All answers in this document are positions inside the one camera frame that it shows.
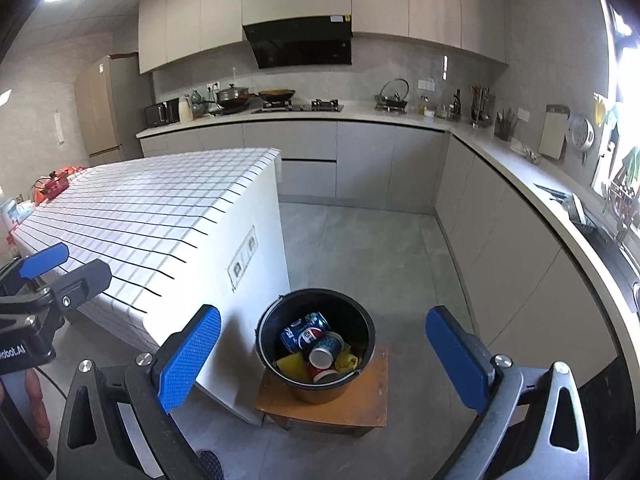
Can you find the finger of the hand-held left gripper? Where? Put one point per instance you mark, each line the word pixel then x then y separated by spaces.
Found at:
pixel 45 260
pixel 82 282

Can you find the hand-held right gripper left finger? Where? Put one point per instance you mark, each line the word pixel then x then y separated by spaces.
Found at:
pixel 190 360

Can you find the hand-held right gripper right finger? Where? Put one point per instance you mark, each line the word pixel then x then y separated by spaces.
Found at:
pixel 457 360

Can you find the yellow green sponge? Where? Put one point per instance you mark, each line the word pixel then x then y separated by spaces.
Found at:
pixel 292 365

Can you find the yellow cloth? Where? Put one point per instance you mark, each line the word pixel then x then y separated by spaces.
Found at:
pixel 347 360
pixel 600 107

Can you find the black bucket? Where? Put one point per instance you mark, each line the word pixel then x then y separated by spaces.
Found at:
pixel 350 325

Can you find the blue soda can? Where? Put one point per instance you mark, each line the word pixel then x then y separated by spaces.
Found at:
pixel 305 332

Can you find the red white paper cup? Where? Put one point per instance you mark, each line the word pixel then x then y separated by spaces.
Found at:
pixel 320 375

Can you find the blue white plastic cup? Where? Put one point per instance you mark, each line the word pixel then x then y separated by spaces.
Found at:
pixel 327 345

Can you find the person's left hand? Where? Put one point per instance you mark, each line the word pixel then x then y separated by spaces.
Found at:
pixel 37 405

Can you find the blue tissue pack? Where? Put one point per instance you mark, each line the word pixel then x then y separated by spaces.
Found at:
pixel 15 215

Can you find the red basket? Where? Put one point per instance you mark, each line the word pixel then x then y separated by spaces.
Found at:
pixel 52 186

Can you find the red plastic wrapper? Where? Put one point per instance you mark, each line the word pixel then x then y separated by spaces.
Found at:
pixel 75 169

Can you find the wooden stool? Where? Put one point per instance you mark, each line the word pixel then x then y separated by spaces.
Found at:
pixel 370 400

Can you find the table with checkered cloth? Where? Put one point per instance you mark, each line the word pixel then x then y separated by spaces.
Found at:
pixel 150 210

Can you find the white table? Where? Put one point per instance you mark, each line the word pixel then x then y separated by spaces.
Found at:
pixel 260 240

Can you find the beige refrigerator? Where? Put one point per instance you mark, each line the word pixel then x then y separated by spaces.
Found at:
pixel 105 110

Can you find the black microwave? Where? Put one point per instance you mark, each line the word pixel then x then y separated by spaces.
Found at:
pixel 160 114

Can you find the grey base cabinets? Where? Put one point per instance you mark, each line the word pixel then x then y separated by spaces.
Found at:
pixel 385 165

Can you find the teal kettle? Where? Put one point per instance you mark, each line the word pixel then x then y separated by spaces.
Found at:
pixel 196 102

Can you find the black induction cooker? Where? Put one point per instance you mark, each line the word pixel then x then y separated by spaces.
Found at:
pixel 222 111

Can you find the dish rack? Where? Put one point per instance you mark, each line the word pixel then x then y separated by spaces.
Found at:
pixel 620 205

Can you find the black utensil holder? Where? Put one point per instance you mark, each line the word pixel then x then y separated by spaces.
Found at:
pixel 502 130

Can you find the black cooking pot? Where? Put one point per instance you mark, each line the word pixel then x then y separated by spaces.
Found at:
pixel 231 95

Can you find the white cutting board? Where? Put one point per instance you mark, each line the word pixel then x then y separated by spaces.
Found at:
pixel 552 132

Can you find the steel utensil rack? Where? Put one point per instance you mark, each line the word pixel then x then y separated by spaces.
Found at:
pixel 481 110

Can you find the dark glass bottle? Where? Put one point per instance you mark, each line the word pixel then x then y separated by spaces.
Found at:
pixel 456 107

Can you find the glass condiment jar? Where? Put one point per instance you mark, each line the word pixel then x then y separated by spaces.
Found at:
pixel 424 107

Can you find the white round strainer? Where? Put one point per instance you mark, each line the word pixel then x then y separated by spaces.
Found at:
pixel 580 132

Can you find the dark wok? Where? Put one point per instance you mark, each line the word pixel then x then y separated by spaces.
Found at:
pixel 276 95

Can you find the black gas stove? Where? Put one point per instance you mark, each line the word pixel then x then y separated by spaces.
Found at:
pixel 300 107

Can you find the yellow hanging cloth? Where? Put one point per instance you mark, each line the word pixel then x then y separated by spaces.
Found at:
pixel 600 107

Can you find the beige upper cabinets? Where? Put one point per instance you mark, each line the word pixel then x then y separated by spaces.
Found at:
pixel 200 10

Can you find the window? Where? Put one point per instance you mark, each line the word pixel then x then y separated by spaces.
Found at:
pixel 627 85

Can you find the black range hood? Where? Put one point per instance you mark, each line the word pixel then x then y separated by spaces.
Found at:
pixel 300 42

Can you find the white wall-mounted strip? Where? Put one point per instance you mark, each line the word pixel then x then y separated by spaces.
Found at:
pixel 58 126

